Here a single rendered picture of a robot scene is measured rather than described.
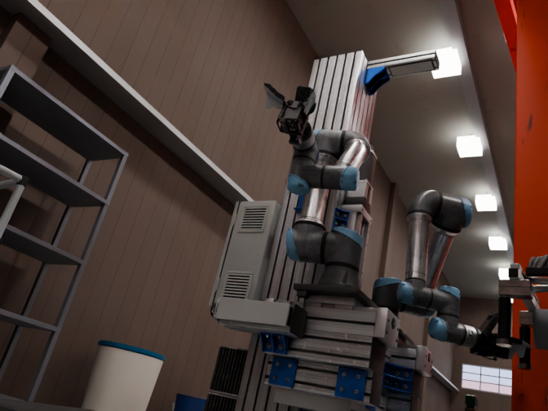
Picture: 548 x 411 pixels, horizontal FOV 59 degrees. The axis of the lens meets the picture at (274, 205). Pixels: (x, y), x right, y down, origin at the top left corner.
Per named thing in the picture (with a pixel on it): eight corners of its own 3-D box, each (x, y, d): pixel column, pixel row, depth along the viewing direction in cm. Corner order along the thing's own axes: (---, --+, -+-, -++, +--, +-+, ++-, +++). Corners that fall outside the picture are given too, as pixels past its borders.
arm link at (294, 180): (318, 187, 147) (324, 156, 152) (282, 183, 151) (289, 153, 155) (321, 198, 154) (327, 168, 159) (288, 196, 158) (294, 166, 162)
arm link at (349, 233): (358, 263, 159) (364, 226, 165) (317, 258, 163) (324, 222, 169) (361, 275, 170) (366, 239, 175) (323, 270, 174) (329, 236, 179)
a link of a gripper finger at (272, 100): (258, 96, 135) (282, 115, 140) (265, 80, 137) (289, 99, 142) (252, 99, 138) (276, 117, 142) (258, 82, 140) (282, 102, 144)
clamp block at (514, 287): (530, 294, 147) (530, 278, 149) (497, 293, 152) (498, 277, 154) (533, 300, 150) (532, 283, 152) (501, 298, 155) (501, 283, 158)
